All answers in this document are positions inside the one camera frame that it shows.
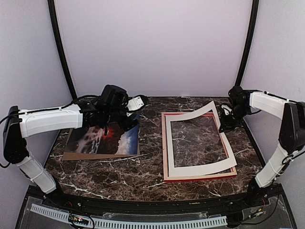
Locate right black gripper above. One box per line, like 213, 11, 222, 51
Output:
219, 105, 251, 133

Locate landscape photo print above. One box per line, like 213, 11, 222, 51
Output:
64, 124, 140, 155

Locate clear acrylic sheet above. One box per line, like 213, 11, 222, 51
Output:
171, 114, 228, 168

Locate red wooden picture frame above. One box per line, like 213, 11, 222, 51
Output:
162, 112, 237, 182

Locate brown cardboard backing board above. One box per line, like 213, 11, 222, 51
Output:
62, 128, 141, 161

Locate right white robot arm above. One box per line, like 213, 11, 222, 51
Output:
219, 86, 305, 207

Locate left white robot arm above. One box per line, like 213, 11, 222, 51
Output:
2, 95, 147, 208

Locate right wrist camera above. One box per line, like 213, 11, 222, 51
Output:
221, 86, 249, 116

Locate right black corner post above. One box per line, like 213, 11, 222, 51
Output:
234, 0, 259, 86

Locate black corner post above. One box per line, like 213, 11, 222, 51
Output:
47, 0, 77, 100
234, 0, 259, 86

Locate black front rail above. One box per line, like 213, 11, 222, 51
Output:
40, 186, 263, 217

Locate white slotted cable duct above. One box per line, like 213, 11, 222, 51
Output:
30, 204, 227, 229

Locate left black corner post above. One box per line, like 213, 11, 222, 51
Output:
47, 0, 77, 100

